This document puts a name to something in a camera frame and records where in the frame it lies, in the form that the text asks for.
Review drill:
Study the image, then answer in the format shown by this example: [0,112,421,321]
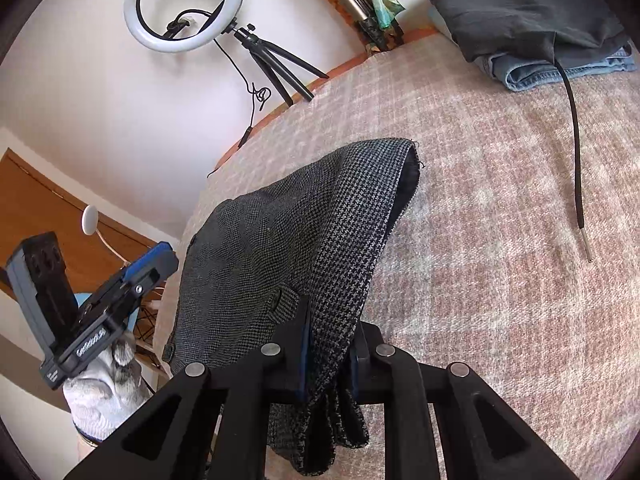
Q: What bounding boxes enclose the black ring light cable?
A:
[162,6,274,179]

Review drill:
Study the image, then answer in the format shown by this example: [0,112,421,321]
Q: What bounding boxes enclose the dark grey folded pants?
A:
[430,0,629,68]

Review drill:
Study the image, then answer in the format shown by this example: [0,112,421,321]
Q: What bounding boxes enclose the blue folded jeans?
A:
[430,0,636,92]

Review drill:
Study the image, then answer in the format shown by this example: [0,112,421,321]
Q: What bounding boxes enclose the pink plaid bedspread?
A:
[183,32,639,479]

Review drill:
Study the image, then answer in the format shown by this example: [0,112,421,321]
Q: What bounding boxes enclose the black drawstring cord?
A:
[553,57,594,264]

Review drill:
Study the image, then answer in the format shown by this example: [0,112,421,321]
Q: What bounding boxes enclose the black mini tripod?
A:
[224,20,329,107]

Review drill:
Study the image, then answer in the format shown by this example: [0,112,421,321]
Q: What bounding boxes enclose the white ring light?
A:
[122,0,248,53]

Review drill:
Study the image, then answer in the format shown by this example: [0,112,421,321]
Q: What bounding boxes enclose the grey houndstooth pants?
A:
[163,138,420,476]

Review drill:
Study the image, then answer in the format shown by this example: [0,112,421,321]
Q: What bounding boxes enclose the grey gloved left hand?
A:
[63,332,152,445]

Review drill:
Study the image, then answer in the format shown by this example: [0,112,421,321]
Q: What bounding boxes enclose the brown wooden door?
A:
[1,151,155,292]

